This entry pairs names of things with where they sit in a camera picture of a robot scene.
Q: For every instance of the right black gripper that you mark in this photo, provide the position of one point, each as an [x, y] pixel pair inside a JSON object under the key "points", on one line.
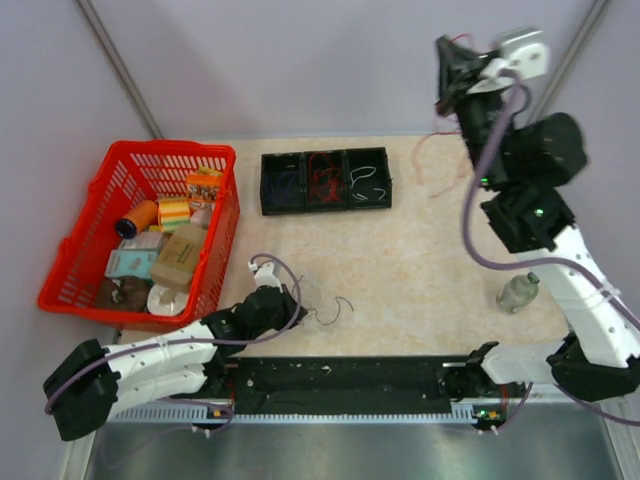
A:
{"points": [[462, 68]]}

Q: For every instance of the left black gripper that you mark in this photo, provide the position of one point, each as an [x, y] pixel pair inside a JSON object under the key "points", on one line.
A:
{"points": [[290, 307]]}

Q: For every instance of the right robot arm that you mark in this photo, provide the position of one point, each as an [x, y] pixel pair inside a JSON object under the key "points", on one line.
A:
{"points": [[525, 167]]}

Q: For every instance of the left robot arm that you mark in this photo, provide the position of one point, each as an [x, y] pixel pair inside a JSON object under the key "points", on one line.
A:
{"points": [[95, 382]]}

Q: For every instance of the brown cardboard box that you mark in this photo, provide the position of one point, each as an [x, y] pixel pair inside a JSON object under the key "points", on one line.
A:
{"points": [[175, 265]]}

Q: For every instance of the white round container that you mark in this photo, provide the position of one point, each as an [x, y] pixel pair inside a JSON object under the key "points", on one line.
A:
{"points": [[163, 301]]}

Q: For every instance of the pink wrapped package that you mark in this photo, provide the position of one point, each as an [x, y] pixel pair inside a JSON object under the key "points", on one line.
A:
{"points": [[202, 218]]}

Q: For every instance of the black three-compartment tray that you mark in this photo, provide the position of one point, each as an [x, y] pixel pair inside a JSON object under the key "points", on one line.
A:
{"points": [[325, 181]]}

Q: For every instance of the orange snack package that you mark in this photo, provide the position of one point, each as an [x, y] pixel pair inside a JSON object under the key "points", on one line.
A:
{"points": [[203, 187]]}

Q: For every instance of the yellow green striped roll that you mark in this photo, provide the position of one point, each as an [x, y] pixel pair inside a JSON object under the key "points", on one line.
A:
{"points": [[172, 213]]}

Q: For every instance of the pink white box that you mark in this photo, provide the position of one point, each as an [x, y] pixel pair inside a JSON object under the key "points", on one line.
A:
{"points": [[145, 241]]}

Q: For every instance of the orange black cylinder can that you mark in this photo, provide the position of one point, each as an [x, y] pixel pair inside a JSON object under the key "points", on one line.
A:
{"points": [[137, 219]]}

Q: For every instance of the teal small box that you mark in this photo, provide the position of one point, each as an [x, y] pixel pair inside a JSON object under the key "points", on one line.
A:
{"points": [[130, 263]]}

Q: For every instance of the brown furry item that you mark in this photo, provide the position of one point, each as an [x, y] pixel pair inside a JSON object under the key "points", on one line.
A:
{"points": [[123, 294]]}

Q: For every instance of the red plastic basket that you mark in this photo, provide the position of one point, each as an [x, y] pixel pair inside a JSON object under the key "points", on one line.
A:
{"points": [[133, 171]]}

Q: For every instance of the clear plastic bottle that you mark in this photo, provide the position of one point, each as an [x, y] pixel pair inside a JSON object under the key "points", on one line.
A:
{"points": [[518, 293]]}

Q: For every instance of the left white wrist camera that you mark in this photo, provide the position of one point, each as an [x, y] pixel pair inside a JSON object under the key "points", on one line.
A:
{"points": [[266, 274]]}

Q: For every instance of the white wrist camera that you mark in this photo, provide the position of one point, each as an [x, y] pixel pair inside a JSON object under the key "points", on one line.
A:
{"points": [[521, 50], [266, 274]]}

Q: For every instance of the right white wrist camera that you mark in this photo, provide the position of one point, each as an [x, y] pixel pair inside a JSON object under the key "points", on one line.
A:
{"points": [[521, 50]]}

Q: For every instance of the white slotted cable duct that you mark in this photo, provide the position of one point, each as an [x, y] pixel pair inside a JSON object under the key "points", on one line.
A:
{"points": [[169, 413]]}

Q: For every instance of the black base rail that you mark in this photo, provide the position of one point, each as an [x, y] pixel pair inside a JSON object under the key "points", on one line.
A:
{"points": [[349, 385]]}

